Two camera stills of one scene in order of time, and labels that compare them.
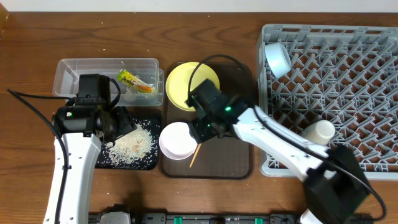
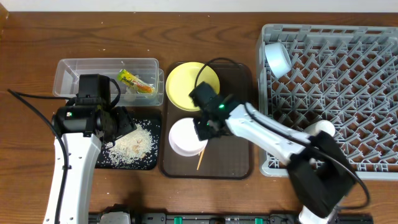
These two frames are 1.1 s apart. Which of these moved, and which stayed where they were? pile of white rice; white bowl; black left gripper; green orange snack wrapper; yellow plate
Moved: white bowl
Stayed: black left gripper; yellow plate; green orange snack wrapper; pile of white rice
